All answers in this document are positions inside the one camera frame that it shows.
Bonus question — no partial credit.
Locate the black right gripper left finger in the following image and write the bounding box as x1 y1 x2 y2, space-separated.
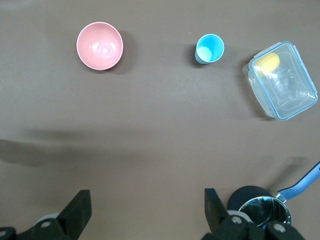
0 189 93 240

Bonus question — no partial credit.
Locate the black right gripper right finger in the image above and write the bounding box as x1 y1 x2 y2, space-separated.
200 187 305 240

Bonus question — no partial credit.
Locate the clear plastic food container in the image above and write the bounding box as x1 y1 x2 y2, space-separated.
242 40 320 122

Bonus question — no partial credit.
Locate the yellow sponge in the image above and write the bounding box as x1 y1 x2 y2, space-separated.
254 52 281 75

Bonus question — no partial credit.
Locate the light blue plastic cup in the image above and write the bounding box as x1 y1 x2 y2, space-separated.
194 33 225 66

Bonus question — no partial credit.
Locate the pink bowl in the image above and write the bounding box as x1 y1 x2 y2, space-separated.
76 21 124 72

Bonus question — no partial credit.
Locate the black pot with blue handle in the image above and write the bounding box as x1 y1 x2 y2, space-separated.
228 159 320 229

